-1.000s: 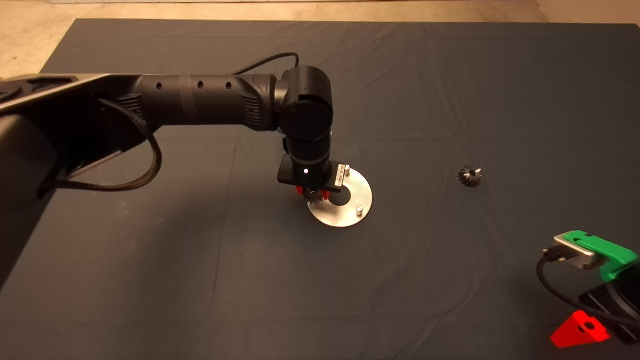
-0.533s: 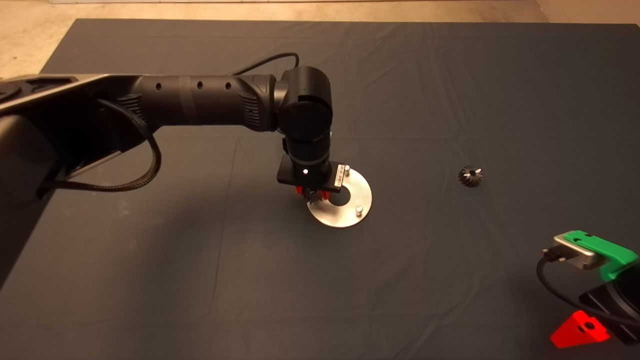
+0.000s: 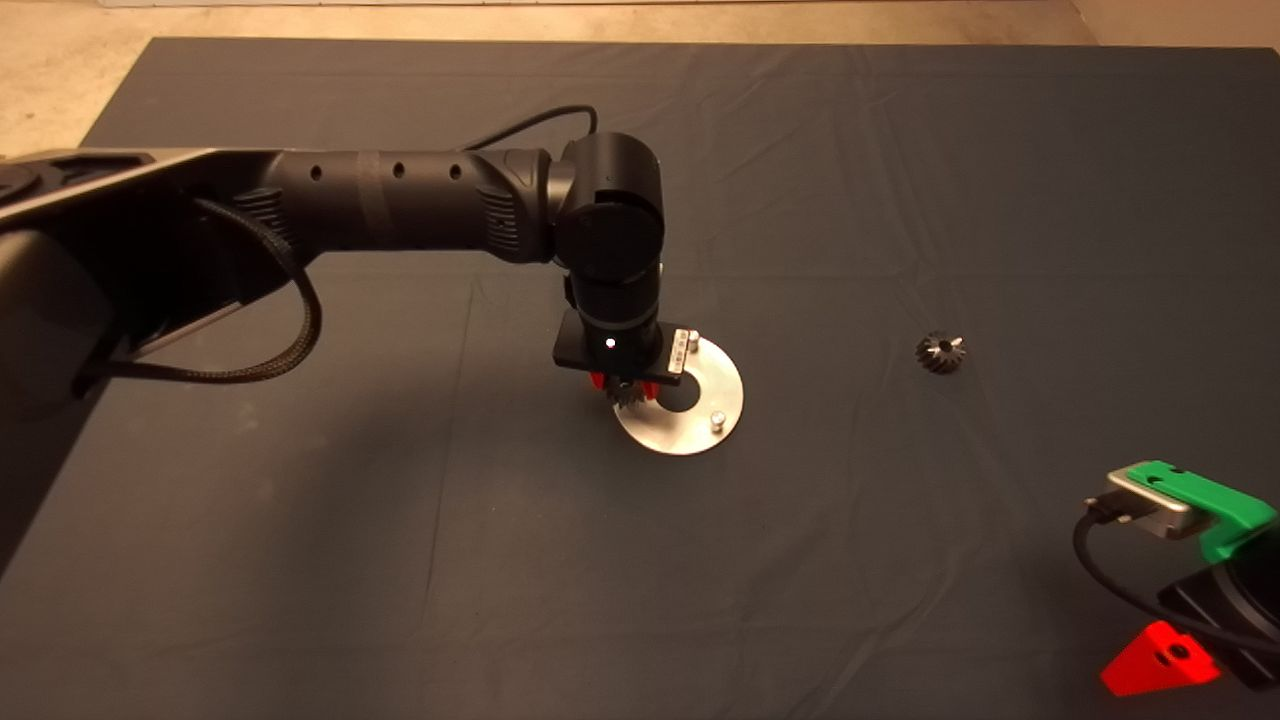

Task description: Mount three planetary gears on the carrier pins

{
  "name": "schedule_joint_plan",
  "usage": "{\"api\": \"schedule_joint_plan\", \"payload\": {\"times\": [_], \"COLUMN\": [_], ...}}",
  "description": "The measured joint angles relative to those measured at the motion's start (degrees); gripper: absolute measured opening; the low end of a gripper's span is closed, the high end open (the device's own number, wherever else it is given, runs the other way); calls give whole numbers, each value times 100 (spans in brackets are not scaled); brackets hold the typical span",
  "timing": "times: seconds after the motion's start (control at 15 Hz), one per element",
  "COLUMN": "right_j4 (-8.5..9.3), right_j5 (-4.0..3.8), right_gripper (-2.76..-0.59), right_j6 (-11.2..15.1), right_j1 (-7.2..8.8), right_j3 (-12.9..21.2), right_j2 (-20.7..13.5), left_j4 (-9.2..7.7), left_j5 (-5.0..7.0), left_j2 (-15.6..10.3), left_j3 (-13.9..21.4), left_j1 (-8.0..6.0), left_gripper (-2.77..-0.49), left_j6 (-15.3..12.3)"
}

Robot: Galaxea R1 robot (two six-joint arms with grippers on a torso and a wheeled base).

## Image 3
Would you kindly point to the steel spur gear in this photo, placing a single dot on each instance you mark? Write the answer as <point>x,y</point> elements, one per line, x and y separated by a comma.
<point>627,392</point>

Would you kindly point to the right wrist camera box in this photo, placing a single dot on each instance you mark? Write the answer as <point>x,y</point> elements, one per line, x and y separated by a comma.
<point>1150,502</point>

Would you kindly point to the right green camera mount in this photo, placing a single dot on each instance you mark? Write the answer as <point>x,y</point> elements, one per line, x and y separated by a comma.
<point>1215,502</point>

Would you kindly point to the round metal carrier plate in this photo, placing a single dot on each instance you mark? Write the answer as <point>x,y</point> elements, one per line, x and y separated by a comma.
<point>690,435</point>

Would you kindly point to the dark bevel gear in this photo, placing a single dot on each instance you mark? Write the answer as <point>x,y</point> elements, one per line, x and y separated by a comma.
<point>940,353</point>

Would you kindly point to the dark grey table cloth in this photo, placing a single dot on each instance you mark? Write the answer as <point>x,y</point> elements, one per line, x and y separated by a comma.
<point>900,200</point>

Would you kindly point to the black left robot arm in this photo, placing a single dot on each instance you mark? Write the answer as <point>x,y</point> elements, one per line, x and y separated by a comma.
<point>400,200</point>

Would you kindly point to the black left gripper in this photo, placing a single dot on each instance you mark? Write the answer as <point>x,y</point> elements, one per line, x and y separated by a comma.
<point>620,355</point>

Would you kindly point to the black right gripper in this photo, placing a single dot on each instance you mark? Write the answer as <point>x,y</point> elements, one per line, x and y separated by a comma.
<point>1245,602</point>

